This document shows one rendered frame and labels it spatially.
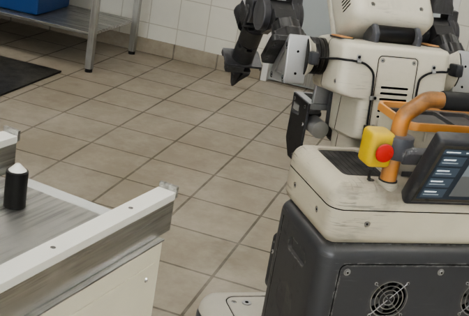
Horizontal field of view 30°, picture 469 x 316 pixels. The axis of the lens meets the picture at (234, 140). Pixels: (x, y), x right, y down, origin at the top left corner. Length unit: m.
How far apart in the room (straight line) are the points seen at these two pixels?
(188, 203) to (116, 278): 2.37
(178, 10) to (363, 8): 3.76
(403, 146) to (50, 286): 0.82
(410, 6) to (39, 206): 1.08
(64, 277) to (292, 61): 1.04
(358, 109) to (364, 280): 0.43
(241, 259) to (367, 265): 1.44
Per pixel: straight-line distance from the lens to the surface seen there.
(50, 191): 1.37
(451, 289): 1.87
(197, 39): 5.68
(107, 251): 1.14
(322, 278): 1.73
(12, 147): 1.41
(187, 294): 2.86
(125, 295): 1.21
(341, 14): 2.06
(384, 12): 2.02
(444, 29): 2.26
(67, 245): 1.07
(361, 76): 1.98
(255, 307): 2.28
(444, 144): 1.61
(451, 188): 1.72
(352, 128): 2.02
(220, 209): 3.52
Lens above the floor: 1.38
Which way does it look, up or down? 18 degrees down
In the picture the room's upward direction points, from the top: 10 degrees clockwise
